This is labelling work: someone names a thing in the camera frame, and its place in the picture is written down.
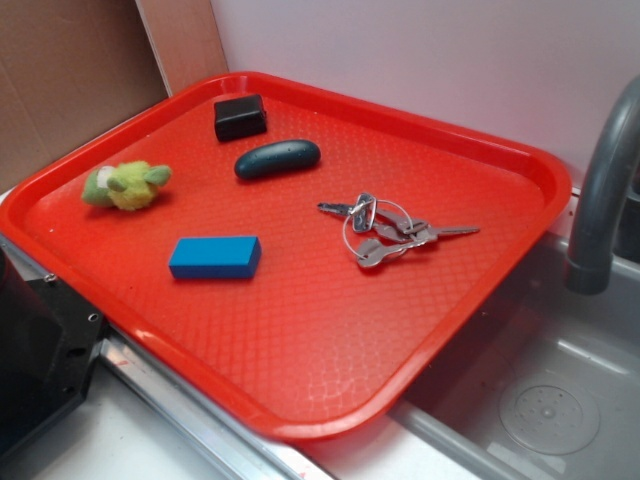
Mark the small black box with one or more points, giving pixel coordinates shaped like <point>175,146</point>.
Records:
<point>239,118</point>

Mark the brown cardboard panel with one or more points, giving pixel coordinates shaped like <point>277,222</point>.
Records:
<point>72,70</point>

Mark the grey plastic sink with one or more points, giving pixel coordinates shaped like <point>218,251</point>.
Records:
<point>541,383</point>

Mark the silver key bunch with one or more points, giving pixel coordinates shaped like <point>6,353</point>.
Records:
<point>375,231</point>

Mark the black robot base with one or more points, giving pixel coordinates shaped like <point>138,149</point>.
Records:
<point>50,339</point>

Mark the dark green plastic pickle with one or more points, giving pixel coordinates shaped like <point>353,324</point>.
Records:
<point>278,157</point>

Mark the grey toy faucet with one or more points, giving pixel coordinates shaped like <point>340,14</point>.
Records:
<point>606,222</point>

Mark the aluminium rail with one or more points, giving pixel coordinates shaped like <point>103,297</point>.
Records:
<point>140,422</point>

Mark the green plush toy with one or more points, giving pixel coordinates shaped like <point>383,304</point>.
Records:
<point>129,186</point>

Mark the red plastic tray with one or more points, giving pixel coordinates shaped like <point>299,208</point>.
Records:
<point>313,345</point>

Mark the blue rectangular block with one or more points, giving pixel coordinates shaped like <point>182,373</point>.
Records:
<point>231,257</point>

